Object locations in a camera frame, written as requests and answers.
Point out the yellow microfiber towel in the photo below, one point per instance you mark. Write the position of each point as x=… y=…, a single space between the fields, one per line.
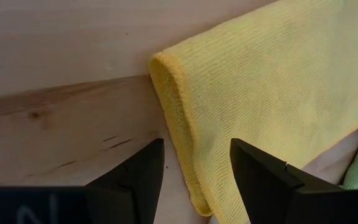
x=259 y=93

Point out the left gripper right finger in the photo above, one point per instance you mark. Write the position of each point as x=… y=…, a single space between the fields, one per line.
x=291 y=205

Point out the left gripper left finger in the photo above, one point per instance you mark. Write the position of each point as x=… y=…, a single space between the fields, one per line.
x=73 y=205

